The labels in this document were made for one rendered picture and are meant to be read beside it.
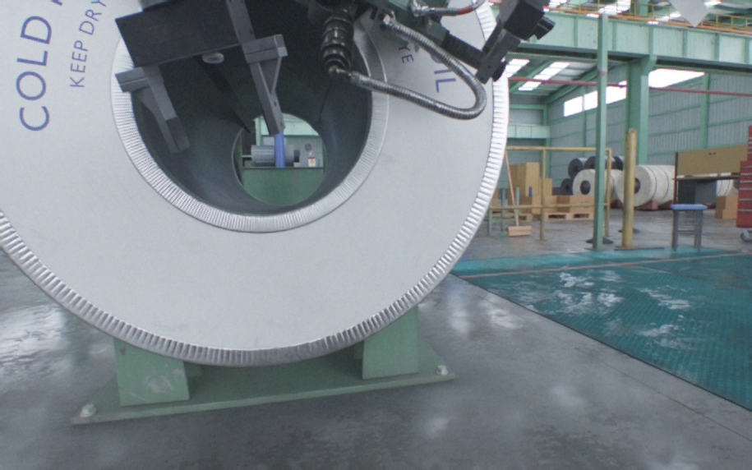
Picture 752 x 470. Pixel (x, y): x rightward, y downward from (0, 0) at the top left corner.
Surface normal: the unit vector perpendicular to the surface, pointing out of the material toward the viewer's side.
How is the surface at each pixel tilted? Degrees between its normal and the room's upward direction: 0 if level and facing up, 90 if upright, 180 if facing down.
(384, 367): 90
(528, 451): 0
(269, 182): 90
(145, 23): 114
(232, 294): 90
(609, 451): 0
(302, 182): 90
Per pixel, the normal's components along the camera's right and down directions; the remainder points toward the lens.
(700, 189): 0.21, 0.09
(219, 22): -0.07, 0.49
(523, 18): -0.18, 0.71
